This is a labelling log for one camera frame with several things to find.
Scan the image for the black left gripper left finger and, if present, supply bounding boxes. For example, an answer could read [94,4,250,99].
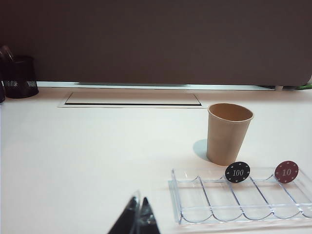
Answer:
[107,190,142,234]

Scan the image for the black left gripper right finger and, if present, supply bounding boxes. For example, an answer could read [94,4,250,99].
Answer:
[139,196,161,234]

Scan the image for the black 100 poker chip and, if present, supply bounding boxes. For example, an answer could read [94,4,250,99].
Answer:
[224,161,251,183]

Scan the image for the clear plastic chip tray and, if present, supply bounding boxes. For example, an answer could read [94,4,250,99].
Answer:
[168,167,312,225]

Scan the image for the brown paper cup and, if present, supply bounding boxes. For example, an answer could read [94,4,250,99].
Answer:
[206,102,254,166]

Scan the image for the red 10 poker chip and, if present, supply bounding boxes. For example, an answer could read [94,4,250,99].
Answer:
[274,160,299,183]

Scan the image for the black mesh pen holder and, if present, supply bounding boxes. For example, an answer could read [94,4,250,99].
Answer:
[2,56,39,99]

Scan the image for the wide brown desk divider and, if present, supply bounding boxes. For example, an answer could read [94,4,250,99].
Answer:
[0,0,312,86]

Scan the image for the scissors in pen holder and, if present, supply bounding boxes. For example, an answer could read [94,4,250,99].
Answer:
[0,45,15,63]

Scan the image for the desk cable flap cover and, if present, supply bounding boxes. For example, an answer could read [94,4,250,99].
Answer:
[58,92,205,108]

